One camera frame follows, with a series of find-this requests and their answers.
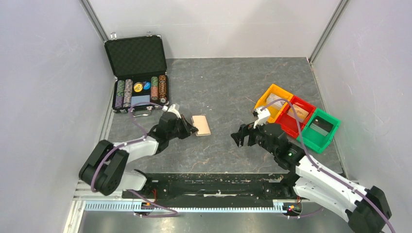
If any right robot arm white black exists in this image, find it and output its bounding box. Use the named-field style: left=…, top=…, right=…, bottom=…
left=231, top=123, right=392, bottom=233

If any aluminium frame post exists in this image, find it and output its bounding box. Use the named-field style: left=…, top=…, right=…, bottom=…
left=308, top=0, right=350, bottom=66
left=79, top=0, right=108, bottom=42

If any card deck in green bin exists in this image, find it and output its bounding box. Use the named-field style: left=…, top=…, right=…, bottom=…
left=309, top=116, right=333, bottom=136

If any left aluminium frame post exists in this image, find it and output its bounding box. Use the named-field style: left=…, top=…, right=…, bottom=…
left=79, top=0, right=108, bottom=42

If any white slotted cable duct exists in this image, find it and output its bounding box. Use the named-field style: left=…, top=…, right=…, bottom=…
left=85, top=200, right=287, bottom=214

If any card deck in red bin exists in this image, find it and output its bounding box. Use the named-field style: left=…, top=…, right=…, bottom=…
left=287, top=104, right=309, bottom=122

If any yellow plastic bin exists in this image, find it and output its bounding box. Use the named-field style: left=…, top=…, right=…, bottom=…
left=252, top=83, right=294, bottom=125

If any right aluminium frame post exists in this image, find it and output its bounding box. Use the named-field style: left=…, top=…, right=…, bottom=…
left=308, top=0, right=350, bottom=66

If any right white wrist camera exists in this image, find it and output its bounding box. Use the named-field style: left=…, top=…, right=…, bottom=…
left=253, top=106, right=271, bottom=129

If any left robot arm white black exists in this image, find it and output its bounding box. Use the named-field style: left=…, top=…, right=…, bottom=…
left=79, top=112, right=198, bottom=198

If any yellow dealer button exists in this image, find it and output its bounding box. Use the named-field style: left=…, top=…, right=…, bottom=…
left=133, top=82, right=143, bottom=93

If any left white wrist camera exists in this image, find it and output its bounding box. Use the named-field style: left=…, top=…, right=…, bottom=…
left=162, top=104, right=181, bottom=118

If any red plastic bin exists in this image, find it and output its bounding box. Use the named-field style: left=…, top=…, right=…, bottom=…
left=275, top=96, right=317, bottom=139

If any beige leather card holder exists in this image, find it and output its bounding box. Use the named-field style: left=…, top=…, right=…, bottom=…
left=192, top=115, right=211, bottom=136

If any black poker chip case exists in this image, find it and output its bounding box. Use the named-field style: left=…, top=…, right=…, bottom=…
left=104, top=34, right=170, bottom=113

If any green purple chip stack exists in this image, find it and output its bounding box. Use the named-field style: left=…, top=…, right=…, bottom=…
left=115, top=80, right=125, bottom=108

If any blue playing card deck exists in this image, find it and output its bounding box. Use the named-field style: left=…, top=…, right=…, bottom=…
left=131, top=95, right=150, bottom=106

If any green orange chip stack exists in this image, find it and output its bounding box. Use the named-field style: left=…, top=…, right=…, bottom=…
left=151, top=76, right=159, bottom=101

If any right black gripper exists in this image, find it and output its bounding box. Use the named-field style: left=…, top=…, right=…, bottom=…
left=230, top=117, right=277, bottom=156

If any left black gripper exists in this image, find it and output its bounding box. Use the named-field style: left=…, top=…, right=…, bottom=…
left=167, top=115, right=198, bottom=140

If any green plastic bin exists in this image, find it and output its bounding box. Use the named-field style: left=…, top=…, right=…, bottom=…
left=301, top=108, right=341, bottom=153

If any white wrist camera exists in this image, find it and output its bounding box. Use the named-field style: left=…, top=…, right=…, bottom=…
left=253, top=106, right=271, bottom=129
left=162, top=104, right=181, bottom=118

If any brown orange chip stack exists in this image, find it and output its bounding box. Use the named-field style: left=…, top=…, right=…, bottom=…
left=158, top=75, right=167, bottom=103

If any card deck in yellow bin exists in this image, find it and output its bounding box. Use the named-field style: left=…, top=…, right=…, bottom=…
left=266, top=93, right=285, bottom=110

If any blue dealer button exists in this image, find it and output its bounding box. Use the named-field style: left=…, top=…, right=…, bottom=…
left=143, top=82, right=151, bottom=90

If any grey purple chip stack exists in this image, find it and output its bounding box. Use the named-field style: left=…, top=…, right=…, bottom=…
left=123, top=79, right=133, bottom=108

